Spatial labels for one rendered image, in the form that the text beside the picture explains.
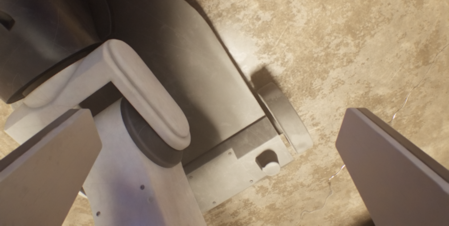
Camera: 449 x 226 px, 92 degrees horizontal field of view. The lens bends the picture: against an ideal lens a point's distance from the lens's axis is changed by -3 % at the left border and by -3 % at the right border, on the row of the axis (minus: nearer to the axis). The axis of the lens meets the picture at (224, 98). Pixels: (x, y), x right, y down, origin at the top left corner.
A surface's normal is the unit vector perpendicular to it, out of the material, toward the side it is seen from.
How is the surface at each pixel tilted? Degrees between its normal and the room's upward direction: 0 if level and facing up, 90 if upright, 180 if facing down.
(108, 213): 45
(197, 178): 0
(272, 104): 55
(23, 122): 0
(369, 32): 0
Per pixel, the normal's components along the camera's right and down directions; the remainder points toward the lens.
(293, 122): -0.04, 0.07
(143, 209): -0.30, -0.30
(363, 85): 0.11, 0.35
